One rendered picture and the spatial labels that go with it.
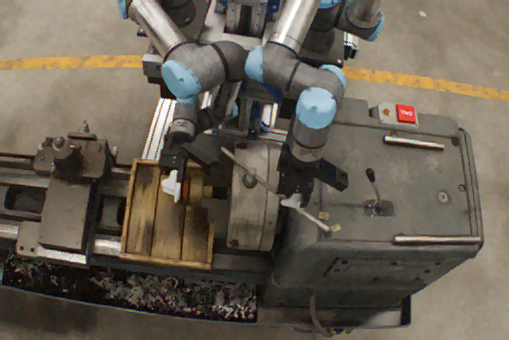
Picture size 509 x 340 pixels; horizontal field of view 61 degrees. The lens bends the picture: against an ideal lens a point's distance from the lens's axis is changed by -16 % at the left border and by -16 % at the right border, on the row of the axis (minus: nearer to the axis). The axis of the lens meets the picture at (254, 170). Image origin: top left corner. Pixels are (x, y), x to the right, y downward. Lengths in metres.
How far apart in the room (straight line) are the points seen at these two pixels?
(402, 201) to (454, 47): 2.53
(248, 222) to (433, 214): 0.52
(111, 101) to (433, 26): 2.40
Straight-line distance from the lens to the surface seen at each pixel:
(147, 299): 1.92
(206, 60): 1.30
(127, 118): 2.92
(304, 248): 1.27
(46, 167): 1.81
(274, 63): 1.09
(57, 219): 1.64
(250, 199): 1.33
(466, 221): 1.46
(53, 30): 3.55
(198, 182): 1.45
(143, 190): 1.71
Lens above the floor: 2.43
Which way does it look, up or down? 63 degrees down
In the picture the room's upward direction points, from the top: 11 degrees clockwise
